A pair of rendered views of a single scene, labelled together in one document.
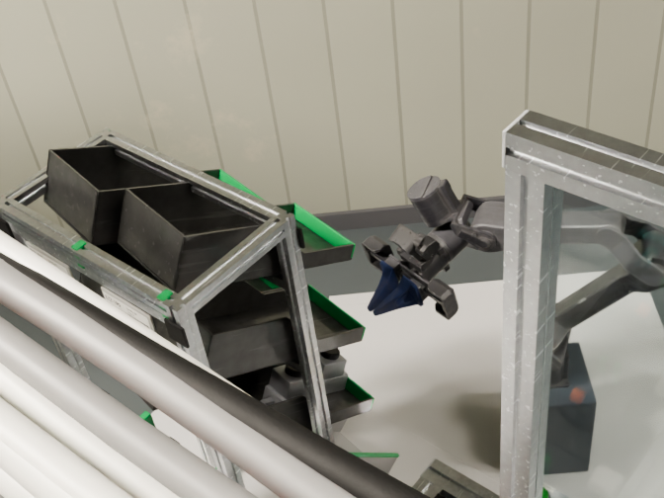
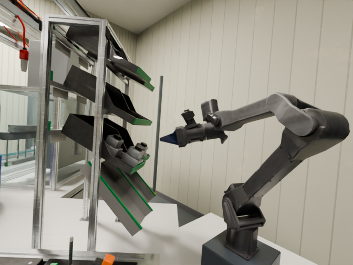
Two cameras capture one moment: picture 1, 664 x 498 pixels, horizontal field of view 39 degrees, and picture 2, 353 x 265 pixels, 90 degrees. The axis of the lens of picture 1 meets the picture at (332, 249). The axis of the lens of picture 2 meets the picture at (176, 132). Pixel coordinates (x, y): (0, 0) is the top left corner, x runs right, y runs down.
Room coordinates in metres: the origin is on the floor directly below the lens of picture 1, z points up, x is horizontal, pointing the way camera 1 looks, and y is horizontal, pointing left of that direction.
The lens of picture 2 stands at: (0.61, -0.50, 1.35)
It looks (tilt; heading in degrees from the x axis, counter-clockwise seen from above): 2 degrees down; 43
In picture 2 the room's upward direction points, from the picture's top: 4 degrees clockwise
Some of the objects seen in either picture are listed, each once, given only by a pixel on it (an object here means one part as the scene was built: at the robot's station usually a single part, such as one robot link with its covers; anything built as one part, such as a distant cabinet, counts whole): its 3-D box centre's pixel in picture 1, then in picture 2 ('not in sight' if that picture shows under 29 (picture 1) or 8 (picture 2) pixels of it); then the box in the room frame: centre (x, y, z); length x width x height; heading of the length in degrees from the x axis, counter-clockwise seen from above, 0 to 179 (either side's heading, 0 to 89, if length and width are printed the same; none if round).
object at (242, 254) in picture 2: not in sight; (241, 235); (1.06, -0.34, 1.09); 0.07 x 0.07 x 0.06; 86
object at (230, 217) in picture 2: not in sight; (241, 212); (1.06, -0.34, 1.15); 0.09 x 0.07 x 0.06; 154
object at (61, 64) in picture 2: not in sight; (60, 100); (1.03, 1.23, 1.50); 0.38 x 0.21 x 0.88; 135
